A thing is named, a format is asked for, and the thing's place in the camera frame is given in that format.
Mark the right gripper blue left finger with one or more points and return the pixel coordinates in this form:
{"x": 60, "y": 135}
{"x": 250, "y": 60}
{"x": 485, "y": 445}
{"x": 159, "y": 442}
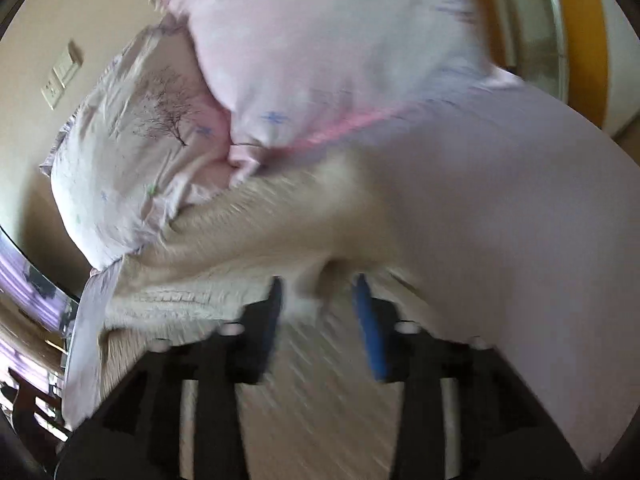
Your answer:
{"x": 135, "y": 433}

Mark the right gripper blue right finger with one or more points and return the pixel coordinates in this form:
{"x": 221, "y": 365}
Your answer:
{"x": 465, "y": 413}

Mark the beige cable knit sweater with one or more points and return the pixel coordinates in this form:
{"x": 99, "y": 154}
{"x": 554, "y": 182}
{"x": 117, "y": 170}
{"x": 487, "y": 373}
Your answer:
{"x": 318, "y": 413}

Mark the dark framed window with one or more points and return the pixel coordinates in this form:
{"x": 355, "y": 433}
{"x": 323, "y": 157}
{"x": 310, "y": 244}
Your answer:
{"x": 41, "y": 299}

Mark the lilac bed sheet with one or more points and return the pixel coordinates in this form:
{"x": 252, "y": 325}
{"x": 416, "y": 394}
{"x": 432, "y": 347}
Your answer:
{"x": 520, "y": 221}

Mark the white floral pillow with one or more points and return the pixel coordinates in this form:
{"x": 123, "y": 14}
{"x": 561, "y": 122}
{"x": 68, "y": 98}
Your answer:
{"x": 147, "y": 141}

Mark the pink floral pillow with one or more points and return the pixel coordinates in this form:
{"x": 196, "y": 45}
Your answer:
{"x": 296, "y": 73}

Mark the beige wall switch plate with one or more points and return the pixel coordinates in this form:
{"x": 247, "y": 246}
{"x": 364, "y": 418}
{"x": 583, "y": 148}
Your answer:
{"x": 61, "y": 74}

